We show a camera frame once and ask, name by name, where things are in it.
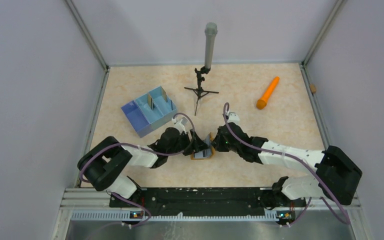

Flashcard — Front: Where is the grey microphone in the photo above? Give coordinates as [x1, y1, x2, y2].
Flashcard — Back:
[204, 22, 218, 69]

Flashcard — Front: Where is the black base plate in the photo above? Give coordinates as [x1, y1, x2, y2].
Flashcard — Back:
[109, 187, 307, 220]

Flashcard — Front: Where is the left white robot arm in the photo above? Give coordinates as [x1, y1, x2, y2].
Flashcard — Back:
[77, 112, 196, 207]

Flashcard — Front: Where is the orange marker pen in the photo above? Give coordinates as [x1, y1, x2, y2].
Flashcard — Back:
[256, 76, 280, 110]

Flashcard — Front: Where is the blue compartment organizer box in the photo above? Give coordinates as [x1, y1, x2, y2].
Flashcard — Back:
[120, 86, 178, 138]

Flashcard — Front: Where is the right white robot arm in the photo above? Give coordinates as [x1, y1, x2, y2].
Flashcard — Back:
[211, 112, 362, 206]

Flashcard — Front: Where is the black tripod stand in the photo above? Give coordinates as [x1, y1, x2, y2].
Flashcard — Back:
[184, 66, 220, 116]

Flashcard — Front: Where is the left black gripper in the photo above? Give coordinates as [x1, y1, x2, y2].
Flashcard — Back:
[166, 128, 210, 156]

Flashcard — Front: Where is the small wooden block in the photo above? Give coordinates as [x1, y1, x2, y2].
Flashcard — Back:
[309, 84, 317, 94]

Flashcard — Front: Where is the grey striped credit card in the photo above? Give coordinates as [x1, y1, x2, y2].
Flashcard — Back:
[193, 149, 213, 159]

